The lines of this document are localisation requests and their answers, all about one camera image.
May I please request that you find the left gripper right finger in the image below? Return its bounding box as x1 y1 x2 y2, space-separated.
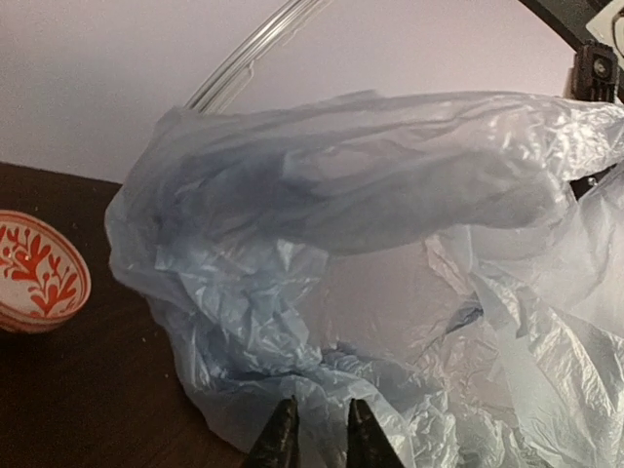
346 399 404 468

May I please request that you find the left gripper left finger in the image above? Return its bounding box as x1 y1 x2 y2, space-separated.
246 397 300 468

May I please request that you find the light blue plastic trash bag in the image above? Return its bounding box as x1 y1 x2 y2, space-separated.
105 93 623 467

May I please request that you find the orange white patterned bowl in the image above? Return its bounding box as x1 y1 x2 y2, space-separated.
1 210 92 333

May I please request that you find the right aluminium frame post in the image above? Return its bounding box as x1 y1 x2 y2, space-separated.
184 0 331 115

